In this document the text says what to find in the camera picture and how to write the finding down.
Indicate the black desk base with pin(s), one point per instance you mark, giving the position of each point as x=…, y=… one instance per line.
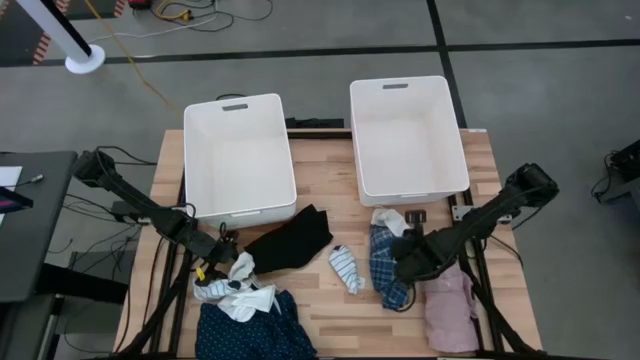
x=80, y=285

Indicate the black garment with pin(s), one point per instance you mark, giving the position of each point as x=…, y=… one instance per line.
x=292, y=240

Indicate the red device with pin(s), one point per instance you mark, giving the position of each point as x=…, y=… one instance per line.
x=140, y=4

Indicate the small white cloth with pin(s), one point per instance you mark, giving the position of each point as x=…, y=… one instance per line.
x=392, y=220

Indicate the white perforated plastic basket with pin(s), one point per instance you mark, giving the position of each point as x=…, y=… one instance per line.
x=407, y=140
x=240, y=165

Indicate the blue plaid shirt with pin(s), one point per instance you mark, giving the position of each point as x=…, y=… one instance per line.
x=382, y=270

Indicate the dark tablet screen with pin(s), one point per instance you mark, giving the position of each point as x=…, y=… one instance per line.
x=12, y=202

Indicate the black cabinet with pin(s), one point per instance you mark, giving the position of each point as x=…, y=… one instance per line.
x=25, y=330

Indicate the white paper sheet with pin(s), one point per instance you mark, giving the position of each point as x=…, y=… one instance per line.
x=9, y=176

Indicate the black mat with hazard stripes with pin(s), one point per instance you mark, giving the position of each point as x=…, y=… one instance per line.
x=15, y=40

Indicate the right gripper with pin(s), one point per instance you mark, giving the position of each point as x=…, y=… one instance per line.
x=425, y=255

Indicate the navy dotted shirt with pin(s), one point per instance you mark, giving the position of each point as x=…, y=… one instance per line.
x=250, y=335

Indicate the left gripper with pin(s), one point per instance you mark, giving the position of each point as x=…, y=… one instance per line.
x=216, y=247

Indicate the large white cloth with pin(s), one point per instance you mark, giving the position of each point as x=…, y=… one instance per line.
x=245, y=302

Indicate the grey metal mounting plate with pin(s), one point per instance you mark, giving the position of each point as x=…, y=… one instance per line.
x=462, y=212

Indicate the black aluminium table frame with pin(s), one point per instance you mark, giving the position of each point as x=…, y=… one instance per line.
x=320, y=134

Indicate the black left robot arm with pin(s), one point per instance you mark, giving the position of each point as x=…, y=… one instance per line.
x=130, y=197

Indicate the black desk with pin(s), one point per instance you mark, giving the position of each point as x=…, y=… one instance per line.
x=35, y=240

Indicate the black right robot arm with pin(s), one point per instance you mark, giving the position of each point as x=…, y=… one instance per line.
x=500, y=205

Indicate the pink shirt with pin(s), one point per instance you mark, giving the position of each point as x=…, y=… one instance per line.
x=450, y=315

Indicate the white pole with round base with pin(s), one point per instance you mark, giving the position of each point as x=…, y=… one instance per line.
x=85, y=60

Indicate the yellow tag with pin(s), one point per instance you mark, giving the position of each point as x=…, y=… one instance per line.
x=200, y=274

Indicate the light blue striped sock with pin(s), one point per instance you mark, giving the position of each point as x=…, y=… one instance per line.
x=345, y=267

